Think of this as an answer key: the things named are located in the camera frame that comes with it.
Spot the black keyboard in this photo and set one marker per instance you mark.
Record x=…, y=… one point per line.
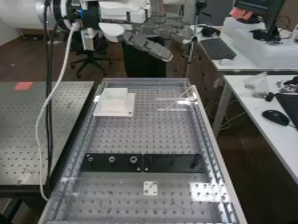
x=217, y=48

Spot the light wooden chopstick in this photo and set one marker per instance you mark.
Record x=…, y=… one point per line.
x=176, y=98

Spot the small square metal plate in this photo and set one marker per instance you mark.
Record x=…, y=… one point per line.
x=151, y=188

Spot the small white box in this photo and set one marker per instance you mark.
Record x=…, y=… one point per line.
x=115, y=101

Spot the black tripod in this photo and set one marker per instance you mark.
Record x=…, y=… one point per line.
x=195, y=36

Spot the red sticker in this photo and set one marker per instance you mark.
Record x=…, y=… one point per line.
x=23, y=86

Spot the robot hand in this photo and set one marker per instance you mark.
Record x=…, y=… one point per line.
x=147, y=36

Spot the black laptop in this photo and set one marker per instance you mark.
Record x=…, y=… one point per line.
x=289, y=108

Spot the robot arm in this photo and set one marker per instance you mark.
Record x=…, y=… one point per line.
x=71, y=11

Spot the black plate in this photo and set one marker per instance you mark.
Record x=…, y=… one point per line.
x=121, y=165

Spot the clear plastic bag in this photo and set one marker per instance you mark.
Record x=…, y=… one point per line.
x=257, y=85

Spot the black monitor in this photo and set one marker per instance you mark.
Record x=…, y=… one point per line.
x=260, y=10

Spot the black office chair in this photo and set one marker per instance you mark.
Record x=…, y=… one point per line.
x=91, y=58

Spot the white desk with keyboard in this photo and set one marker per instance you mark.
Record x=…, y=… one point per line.
x=248, y=56

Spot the long white desk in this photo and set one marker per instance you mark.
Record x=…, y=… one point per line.
x=266, y=133

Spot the black mouse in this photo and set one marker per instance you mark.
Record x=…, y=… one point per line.
x=208, y=31
x=276, y=117

